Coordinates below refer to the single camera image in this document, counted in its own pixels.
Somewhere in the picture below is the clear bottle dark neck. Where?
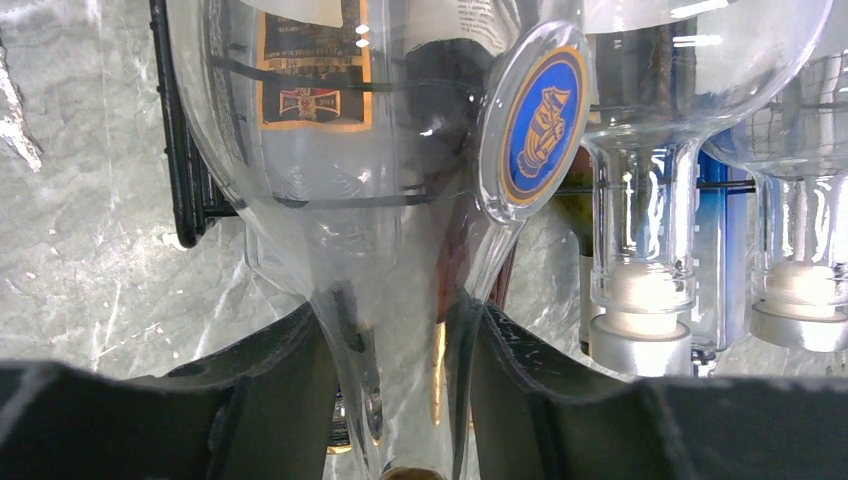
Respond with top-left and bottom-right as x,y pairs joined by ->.
705,1 -> 847,352

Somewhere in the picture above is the black wire wine rack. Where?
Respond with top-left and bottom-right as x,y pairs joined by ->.
149,0 -> 236,249

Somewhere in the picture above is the clear bottle silver cap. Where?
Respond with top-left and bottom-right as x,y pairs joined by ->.
583,0 -> 833,377

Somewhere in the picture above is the dark wine bottle gold cap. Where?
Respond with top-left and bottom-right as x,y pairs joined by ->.
499,148 -> 602,355

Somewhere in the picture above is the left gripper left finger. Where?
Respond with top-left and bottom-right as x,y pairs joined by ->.
1,305 -> 336,479

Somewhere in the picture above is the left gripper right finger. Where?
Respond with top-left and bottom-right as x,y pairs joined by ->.
471,305 -> 847,479

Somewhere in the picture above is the clear bottle blue medallion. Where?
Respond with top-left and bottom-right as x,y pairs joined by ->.
165,1 -> 592,479

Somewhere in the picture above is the blue tinted clear bottle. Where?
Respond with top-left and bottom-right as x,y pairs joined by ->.
689,151 -> 753,352

